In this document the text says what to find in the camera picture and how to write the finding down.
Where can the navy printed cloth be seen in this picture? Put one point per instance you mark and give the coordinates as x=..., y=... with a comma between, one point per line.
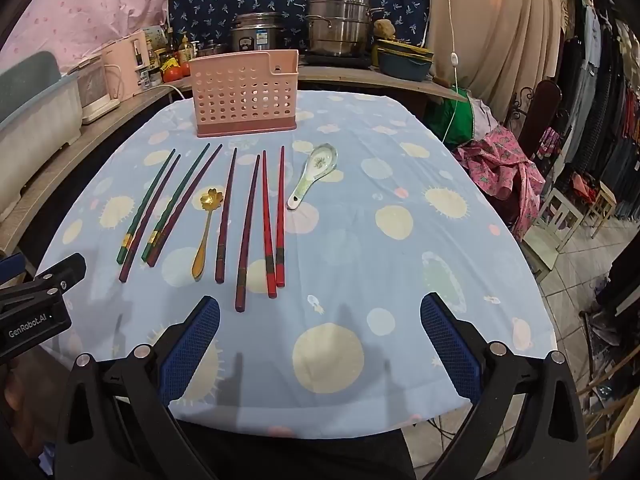
x=210, y=10

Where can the green cloth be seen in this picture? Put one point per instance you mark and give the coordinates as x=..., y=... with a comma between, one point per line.
x=452, y=120

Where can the blue patterned tablecloth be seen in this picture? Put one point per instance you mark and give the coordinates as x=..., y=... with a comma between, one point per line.
x=400, y=260

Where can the white ceramic soup spoon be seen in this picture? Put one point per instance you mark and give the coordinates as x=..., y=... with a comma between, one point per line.
x=322, y=159

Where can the red tomato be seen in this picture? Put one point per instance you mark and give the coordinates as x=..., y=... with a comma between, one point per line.
x=171, y=74

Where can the pink electric kettle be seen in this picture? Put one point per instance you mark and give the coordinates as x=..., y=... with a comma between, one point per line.
x=125, y=62

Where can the beige curtain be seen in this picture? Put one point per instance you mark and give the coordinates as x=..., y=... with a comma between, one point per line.
x=500, y=25

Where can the dark dish with yellow rim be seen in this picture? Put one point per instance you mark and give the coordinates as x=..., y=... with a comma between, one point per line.
x=405, y=50

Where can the dark wooden chair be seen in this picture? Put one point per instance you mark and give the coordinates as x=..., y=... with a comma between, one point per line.
x=542, y=105

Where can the pink dotted cloth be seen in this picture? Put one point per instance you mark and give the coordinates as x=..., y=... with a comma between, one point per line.
x=75, y=5

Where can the maroon chopstick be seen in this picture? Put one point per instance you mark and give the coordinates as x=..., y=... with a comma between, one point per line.
x=221, y=270
x=241, y=295

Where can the row of hanging clothes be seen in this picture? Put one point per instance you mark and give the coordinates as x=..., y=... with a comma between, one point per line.
x=610, y=110

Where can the green chopstick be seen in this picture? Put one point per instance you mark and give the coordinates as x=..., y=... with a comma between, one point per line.
x=122, y=254
x=148, y=252

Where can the gold flower spoon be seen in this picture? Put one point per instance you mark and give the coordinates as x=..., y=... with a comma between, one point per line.
x=210, y=199

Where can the brown lumpy object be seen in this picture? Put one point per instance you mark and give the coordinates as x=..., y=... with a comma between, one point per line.
x=385, y=29

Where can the black induction cooker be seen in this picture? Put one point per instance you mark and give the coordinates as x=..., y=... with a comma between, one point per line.
x=340, y=60

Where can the pink floral cloth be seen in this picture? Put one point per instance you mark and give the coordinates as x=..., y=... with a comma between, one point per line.
x=500, y=170

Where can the silver rice cooker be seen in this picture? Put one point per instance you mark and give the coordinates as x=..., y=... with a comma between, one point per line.
x=257, y=35

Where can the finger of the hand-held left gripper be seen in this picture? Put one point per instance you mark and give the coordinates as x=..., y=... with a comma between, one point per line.
x=65, y=272

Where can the small wooden stool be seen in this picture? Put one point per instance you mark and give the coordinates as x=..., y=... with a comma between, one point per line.
x=605, y=200

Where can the pink perforated utensil holder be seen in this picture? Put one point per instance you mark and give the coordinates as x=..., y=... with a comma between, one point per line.
x=240, y=95

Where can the dark red chopstick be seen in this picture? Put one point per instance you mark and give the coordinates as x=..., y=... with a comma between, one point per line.
x=125, y=272
x=154, y=258

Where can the stainless steel steamer pot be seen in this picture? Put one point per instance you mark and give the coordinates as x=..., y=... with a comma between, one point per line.
x=337, y=25

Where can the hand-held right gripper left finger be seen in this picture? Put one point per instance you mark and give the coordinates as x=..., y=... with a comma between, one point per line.
x=192, y=350

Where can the white stool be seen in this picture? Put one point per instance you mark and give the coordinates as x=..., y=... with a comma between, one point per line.
x=555, y=220

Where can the white storage box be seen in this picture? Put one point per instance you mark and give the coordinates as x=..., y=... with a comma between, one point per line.
x=35, y=110

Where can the white countertop appliance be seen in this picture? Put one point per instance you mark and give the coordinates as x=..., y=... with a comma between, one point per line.
x=97, y=90

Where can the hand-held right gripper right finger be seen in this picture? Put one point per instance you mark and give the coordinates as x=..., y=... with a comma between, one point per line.
x=447, y=345

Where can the blue baking dish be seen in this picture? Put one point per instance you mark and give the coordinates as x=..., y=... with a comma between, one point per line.
x=400, y=69

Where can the bright red chopstick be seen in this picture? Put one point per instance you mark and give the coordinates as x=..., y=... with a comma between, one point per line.
x=271, y=280
x=280, y=270

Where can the wooden counter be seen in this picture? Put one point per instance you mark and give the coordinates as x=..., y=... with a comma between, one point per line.
x=50, y=160

